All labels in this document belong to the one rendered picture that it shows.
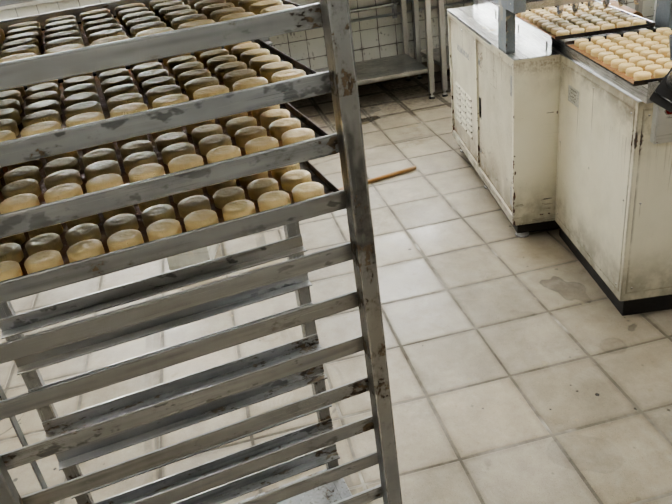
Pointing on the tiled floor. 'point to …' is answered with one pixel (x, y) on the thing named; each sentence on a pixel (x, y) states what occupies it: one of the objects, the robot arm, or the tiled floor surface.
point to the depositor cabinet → (506, 117)
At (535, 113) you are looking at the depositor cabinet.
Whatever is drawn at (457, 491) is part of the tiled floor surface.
